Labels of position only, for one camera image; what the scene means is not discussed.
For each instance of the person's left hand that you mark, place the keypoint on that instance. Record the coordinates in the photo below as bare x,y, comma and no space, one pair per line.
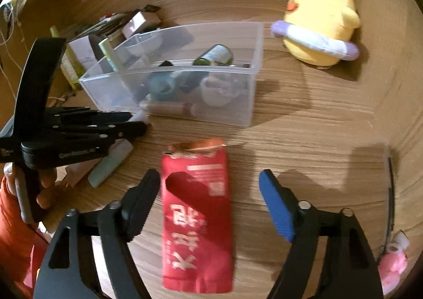
48,181

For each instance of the yellow chick plush toy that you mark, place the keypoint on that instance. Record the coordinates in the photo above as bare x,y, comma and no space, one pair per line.
320,14

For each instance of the clear plastic storage bin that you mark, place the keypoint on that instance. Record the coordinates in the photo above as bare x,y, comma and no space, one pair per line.
231,104

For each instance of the green spray bottle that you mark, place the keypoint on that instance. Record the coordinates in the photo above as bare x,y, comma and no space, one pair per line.
72,67

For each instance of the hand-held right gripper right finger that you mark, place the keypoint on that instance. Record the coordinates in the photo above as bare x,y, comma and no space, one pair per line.
277,209

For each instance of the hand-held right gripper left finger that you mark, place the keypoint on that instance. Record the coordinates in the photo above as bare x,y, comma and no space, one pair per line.
142,206

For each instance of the mint green tube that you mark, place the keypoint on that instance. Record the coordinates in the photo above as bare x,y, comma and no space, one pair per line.
109,165

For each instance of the white printed paper sheet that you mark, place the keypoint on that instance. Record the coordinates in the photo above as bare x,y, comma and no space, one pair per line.
82,51

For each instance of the beige concealer stick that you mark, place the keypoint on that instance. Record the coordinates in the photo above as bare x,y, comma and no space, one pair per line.
168,109

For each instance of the small white box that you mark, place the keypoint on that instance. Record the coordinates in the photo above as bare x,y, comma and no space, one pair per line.
137,22

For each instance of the blue tape roll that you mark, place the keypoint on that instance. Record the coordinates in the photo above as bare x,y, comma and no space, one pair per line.
157,90

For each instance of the red foil packet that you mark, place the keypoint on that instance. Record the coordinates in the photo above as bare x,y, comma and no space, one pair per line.
198,219

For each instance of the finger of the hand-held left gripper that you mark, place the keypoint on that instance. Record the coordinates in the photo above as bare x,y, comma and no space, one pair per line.
92,115
109,131

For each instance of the dark green bottle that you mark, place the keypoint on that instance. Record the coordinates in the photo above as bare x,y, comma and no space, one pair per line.
214,54

